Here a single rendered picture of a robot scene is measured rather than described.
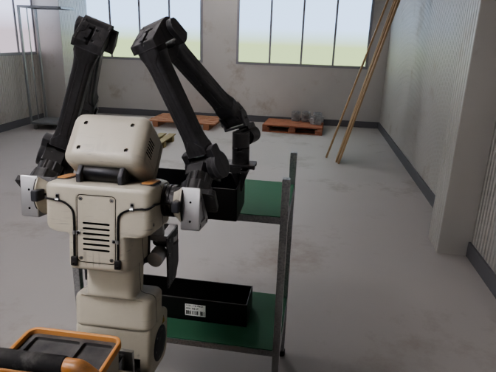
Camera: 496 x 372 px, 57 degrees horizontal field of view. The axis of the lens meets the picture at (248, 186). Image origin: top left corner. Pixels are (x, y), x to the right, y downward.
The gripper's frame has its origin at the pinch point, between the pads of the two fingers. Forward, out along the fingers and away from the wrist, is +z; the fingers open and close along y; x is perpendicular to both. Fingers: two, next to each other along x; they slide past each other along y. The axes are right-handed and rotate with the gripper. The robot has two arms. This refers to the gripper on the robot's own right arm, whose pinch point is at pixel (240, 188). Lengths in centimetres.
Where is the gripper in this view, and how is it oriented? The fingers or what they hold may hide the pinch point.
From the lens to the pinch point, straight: 155.8
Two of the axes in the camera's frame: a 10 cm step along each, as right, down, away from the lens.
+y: -9.9, -0.7, 1.3
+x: -1.4, 3.1, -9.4
